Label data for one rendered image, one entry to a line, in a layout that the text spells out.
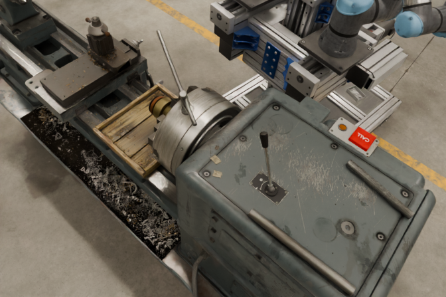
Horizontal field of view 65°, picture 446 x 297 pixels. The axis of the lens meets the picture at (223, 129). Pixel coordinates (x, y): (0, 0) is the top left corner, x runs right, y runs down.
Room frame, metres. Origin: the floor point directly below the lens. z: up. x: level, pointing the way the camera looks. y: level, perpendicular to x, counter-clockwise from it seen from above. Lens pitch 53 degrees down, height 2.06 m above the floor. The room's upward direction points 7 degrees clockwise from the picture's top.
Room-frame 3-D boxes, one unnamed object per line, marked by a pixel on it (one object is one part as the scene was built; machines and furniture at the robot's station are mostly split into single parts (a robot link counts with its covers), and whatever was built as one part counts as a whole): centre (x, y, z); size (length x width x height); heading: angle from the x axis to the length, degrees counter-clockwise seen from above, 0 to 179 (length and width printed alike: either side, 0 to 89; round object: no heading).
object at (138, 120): (0.85, 0.29, 0.89); 0.36 x 0.30 x 0.04; 145
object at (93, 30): (1.13, 0.56, 1.13); 0.08 x 0.08 x 0.03
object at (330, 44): (1.16, -0.42, 1.21); 0.15 x 0.15 x 0.10
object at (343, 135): (0.63, -0.39, 1.23); 0.13 x 0.08 x 0.05; 55
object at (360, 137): (0.62, -0.41, 1.26); 0.06 x 0.06 x 0.02; 55
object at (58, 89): (1.08, 0.59, 0.95); 0.43 x 0.17 x 0.05; 145
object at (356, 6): (1.16, -0.42, 1.33); 0.13 x 0.12 x 0.14; 115
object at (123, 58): (1.11, 0.53, 0.99); 0.20 x 0.10 x 0.05; 55
